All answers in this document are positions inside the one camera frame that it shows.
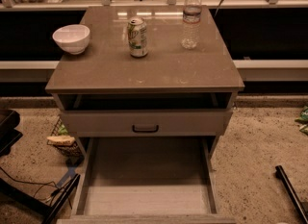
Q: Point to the grey three-drawer cabinet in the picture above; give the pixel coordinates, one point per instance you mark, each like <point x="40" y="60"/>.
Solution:
<point x="106" y="77"/>

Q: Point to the grey middle drawer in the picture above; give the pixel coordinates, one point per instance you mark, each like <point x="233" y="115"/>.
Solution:
<point x="186" y="123"/>

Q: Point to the open bottom drawer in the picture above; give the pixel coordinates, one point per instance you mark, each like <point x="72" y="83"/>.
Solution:
<point x="147" y="180"/>

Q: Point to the green soda can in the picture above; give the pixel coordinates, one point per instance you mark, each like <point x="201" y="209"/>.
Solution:
<point x="137" y="37"/>

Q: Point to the white ceramic bowl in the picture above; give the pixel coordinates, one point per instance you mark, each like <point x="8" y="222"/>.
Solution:
<point x="73" y="39"/>

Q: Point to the sponge in basket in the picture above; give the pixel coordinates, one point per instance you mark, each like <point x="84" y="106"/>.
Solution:
<point x="61" y="140"/>

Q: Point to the clear plastic water bottle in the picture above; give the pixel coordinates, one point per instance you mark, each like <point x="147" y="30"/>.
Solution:
<point x="191" y="21"/>

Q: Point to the blue tape on floor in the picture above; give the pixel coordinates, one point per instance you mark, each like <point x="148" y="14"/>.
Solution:
<point x="70" y="173"/>

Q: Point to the black bar left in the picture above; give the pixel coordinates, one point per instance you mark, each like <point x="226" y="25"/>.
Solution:
<point x="54" y="209"/>

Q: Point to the black bar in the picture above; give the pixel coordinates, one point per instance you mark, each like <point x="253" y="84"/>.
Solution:
<point x="54" y="209"/>
<point x="301" y="207"/>

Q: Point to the black object far left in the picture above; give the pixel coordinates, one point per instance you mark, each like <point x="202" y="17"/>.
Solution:
<point x="9" y="120"/>

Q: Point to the green snack bag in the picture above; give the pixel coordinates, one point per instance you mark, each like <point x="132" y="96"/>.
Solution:
<point x="303" y="120"/>

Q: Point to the black bar right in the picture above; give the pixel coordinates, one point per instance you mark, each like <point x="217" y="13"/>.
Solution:
<point x="301" y="207"/>

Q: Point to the black drawer handle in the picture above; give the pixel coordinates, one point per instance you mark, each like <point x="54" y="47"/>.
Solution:
<point x="145" y="128"/>

